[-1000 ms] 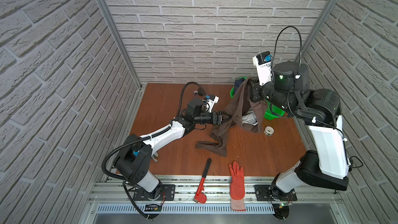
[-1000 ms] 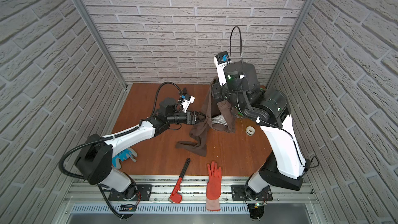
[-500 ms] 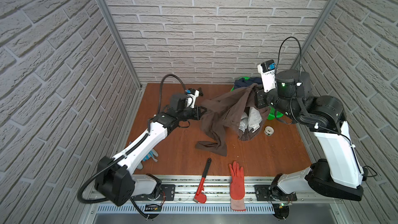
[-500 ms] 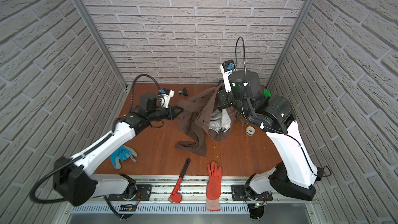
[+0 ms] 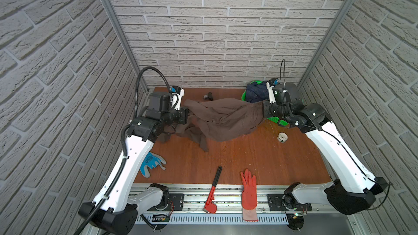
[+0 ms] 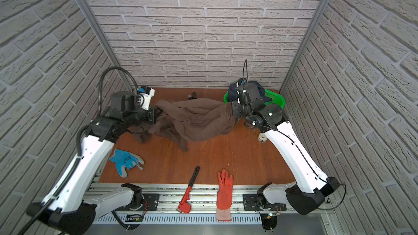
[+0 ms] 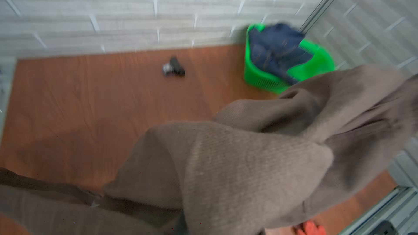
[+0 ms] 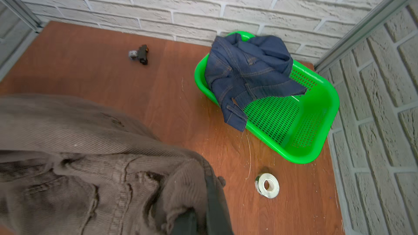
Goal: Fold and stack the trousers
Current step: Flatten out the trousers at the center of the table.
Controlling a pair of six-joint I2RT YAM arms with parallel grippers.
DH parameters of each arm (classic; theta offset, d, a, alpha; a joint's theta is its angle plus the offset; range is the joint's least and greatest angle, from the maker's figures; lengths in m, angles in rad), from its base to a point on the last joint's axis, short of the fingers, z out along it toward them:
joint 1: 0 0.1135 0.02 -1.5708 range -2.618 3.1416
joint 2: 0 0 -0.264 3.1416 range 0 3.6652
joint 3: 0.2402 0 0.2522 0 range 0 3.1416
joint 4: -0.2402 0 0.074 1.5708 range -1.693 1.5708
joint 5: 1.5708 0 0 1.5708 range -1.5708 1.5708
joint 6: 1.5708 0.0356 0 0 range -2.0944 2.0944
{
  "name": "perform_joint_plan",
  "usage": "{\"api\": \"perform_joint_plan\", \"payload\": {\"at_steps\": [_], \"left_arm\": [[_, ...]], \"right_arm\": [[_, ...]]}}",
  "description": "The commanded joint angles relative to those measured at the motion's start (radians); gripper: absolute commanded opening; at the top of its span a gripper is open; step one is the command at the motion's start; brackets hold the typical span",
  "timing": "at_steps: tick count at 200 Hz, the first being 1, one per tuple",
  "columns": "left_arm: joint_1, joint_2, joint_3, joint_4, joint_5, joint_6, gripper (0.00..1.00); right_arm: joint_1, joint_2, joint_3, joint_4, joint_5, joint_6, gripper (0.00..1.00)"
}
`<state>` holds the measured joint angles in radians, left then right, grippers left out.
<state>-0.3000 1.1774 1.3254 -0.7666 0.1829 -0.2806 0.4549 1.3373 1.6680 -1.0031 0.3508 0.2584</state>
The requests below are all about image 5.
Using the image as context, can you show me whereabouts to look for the brown trousers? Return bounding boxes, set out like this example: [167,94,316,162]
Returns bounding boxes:
[175,98,266,152]

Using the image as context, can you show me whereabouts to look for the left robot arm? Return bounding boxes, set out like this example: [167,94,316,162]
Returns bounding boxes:
[75,86,188,235]

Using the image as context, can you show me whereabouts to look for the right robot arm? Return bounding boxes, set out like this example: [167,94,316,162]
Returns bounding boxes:
[263,78,391,215]

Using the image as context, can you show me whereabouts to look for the green plastic basket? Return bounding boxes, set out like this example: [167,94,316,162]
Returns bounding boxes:
[241,80,290,127]

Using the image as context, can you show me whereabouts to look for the dark blue jeans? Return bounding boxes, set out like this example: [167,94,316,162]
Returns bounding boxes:
[245,82,270,104]

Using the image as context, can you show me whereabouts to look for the white tape roll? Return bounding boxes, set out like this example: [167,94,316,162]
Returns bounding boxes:
[277,132,288,143]

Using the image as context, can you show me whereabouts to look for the small black relay component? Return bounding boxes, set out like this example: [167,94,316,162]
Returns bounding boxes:
[204,92,214,101]

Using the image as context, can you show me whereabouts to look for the blue grey work glove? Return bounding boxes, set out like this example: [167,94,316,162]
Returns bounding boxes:
[139,152,167,178]

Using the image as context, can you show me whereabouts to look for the red rubber glove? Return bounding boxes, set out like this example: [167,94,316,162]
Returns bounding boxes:
[240,169,258,222]

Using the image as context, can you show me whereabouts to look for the red pipe wrench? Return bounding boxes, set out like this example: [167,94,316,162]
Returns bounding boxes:
[203,166,222,214]

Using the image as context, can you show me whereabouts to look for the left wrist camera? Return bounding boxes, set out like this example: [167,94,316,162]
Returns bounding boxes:
[170,86,185,111]

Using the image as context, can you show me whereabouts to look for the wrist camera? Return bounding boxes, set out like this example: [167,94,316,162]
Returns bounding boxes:
[170,86,185,111]
[266,78,280,104]

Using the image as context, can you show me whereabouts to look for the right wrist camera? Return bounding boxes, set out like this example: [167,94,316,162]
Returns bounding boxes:
[266,78,280,104]

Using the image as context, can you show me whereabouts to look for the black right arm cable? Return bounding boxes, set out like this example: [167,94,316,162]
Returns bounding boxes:
[279,59,287,86]

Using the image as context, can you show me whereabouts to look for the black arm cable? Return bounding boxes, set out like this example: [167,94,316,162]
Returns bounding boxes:
[279,59,287,86]
[73,66,172,235]

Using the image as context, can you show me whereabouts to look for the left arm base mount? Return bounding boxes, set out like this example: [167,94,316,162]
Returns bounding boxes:
[149,193,185,212]

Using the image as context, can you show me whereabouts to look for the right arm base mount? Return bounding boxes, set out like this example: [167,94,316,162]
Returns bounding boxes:
[267,194,312,212]

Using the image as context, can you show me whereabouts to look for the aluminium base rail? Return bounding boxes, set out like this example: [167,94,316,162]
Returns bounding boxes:
[125,182,340,226]

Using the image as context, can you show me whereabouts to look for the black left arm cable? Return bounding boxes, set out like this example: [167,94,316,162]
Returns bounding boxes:
[73,66,172,235]

